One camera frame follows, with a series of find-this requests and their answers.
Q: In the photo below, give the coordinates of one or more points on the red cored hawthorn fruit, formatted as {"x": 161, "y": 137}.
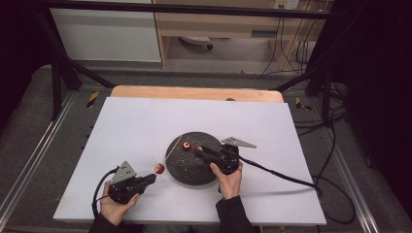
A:
{"x": 186, "y": 146}
{"x": 159, "y": 168}
{"x": 198, "y": 148}

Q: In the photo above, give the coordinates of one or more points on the person's right hand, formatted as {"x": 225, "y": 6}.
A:
{"x": 230, "y": 183}

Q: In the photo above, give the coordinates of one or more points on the white cabinet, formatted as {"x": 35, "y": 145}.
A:
{"x": 107, "y": 35}

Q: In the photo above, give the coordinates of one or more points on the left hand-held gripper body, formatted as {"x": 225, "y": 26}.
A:
{"x": 124, "y": 184}

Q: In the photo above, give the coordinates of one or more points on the black round plate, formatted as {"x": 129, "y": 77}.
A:
{"x": 188, "y": 168}

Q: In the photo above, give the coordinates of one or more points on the thin wooden skewer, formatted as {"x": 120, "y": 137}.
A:
{"x": 174, "y": 148}

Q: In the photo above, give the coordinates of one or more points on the black metal frame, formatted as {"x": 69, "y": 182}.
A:
{"x": 181, "y": 8}

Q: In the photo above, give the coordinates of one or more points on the aluminium floor rail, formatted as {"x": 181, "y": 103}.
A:
{"x": 35, "y": 149}
{"x": 353, "y": 184}

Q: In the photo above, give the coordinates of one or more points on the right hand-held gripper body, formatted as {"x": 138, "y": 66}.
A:
{"x": 226, "y": 158}

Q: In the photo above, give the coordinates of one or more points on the white wall socket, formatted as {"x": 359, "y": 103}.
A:
{"x": 285, "y": 4}

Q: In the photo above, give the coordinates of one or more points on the white chair base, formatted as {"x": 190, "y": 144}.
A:
{"x": 197, "y": 41}

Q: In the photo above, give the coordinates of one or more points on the wooden table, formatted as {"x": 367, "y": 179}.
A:
{"x": 194, "y": 93}

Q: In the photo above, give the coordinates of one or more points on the person's left hand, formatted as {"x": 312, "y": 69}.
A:
{"x": 115, "y": 208}

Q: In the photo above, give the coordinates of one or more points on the yellow black floor tape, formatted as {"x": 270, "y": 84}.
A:
{"x": 302, "y": 104}
{"x": 93, "y": 99}

